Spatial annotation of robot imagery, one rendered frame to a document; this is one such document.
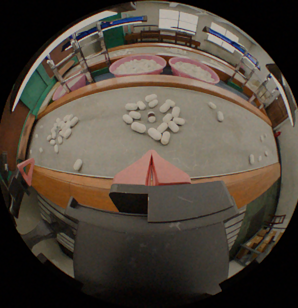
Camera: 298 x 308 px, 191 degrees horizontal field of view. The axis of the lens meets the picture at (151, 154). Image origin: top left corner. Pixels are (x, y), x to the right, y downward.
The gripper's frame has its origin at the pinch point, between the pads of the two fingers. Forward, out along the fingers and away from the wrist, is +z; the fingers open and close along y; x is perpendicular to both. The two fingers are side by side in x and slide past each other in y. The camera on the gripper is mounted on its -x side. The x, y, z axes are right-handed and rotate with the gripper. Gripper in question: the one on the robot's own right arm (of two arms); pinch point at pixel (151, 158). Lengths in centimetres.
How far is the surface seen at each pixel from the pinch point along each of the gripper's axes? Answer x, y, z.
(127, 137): 3.7, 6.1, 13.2
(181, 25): -373, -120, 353
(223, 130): 1.5, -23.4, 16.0
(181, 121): 0.0, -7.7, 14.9
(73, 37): -36.3, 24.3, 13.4
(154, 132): 2.1, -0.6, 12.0
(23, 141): -5, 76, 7
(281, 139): -2, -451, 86
